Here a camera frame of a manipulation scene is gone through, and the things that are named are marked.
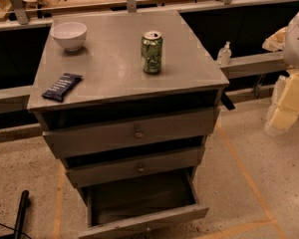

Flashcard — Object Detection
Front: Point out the grey metal railing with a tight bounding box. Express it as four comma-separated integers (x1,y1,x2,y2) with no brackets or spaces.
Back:
0,0,299,114

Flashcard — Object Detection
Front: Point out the green soda can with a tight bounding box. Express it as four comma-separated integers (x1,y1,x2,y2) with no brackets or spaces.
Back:
141,31,163,74

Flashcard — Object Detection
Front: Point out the white ceramic bowl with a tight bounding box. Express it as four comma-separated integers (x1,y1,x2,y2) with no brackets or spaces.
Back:
51,22,87,51

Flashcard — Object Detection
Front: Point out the dark blue snack bar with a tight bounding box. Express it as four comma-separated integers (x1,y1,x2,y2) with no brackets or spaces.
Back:
42,73,82,103

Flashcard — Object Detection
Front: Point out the black pole on floor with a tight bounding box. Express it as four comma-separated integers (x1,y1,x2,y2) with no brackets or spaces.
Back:
0,190,32,239

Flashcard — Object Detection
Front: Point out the grey drawer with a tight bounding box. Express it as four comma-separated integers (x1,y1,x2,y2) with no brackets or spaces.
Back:
66,146,205,188
79,169,208,239
43,108,219,158

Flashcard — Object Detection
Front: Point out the grey wooden drawer cabinet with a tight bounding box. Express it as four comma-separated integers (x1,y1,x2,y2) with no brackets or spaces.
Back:
27,9,230,239

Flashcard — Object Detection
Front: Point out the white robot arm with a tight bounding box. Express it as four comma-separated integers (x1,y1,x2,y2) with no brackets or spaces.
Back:
262,12,299,135

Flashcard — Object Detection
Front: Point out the clear pump bottle left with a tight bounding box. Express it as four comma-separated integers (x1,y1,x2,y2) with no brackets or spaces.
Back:
217,42,231,65

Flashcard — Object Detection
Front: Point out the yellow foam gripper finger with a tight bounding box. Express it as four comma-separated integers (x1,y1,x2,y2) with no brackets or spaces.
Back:
264,70,299,136

